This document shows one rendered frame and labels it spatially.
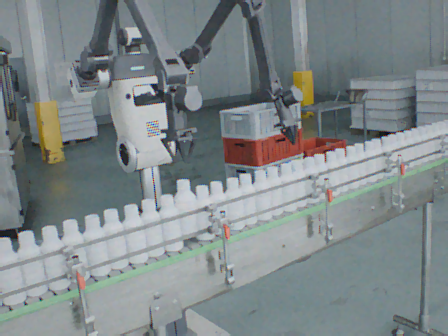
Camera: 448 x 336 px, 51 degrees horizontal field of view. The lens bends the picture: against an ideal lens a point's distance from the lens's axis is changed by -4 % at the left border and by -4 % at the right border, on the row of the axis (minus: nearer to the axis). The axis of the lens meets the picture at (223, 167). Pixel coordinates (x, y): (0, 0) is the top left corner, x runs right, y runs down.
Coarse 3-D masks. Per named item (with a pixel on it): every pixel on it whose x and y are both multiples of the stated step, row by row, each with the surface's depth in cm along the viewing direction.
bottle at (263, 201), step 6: (258, 174) 161; (264, 174) 162; (258, 180) 162; (264, 180) 162; (258, 186) 161; (264, 186) 161; (270, 192) 163; (258, 198) 162; (264, 198) 162; (270, 198) 164; (258, 204) 163; (264, 204) 162; (270, 204) 164; (258, 210) 163; (258, 216) 164; (264, 216) 163; (270, 216) 164
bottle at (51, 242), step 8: (48, 232) 121; (56, 232) 122; (48, 240) 121; (56, 240) 122; (48, 248) 120; (56, 248) 121; (56, 256) 121; (48, 264) 121; (56, 264) 121; (64, 264) 123; (48, 272) 122; (56, 272) 122; (64, 272) 123; (64, 280) 123; (56, 288) 123; (64, 288) 124
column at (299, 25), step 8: (296, 0) 1097; (304, 0) 1106; (296, 8) 1102; (304, 8) 1111; (296, 16) 1107; (304, 16) 1117; (296, 24) 1113; (304, 24) 1122; (296, 32) 1118; (304, 32) 1127; (296, 40) 1124; (304, 40) 1133; (296, 48) 1129; (304, 48) 1138; (296, 56) 1134; (304, 56) 1142; (296, 64) 1140; (304, 64) 1146
